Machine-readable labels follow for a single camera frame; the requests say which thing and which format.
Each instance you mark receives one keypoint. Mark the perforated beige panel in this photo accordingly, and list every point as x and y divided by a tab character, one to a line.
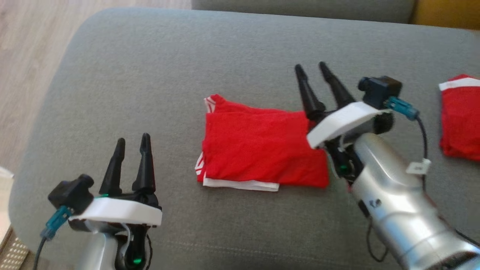
13	255

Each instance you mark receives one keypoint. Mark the large grey sofa seat cushion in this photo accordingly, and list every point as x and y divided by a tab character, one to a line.
300	9

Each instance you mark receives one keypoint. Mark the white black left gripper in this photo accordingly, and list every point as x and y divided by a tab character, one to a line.
120	212

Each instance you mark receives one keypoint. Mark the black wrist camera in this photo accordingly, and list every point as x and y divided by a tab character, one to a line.
71	193
378	92

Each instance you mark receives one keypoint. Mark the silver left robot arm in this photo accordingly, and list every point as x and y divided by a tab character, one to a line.
97	251

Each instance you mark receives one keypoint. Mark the large yellow sofa back cushion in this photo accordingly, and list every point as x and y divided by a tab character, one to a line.
446	13

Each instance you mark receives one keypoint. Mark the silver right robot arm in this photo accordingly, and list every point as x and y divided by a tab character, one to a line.
393	202

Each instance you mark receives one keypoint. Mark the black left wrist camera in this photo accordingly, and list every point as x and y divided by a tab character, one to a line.
71	193

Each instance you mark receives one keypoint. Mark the red jersey black number print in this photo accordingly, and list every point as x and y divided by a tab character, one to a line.
262	146

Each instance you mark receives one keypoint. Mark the red garment white trim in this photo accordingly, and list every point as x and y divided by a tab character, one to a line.
461	123

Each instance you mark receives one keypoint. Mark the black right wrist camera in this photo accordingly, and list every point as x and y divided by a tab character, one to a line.
378	92

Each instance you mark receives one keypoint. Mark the grey and yellow sofa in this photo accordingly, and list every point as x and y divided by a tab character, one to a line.
150	75

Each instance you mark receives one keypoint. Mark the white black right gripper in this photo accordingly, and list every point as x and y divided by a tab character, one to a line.
345	120

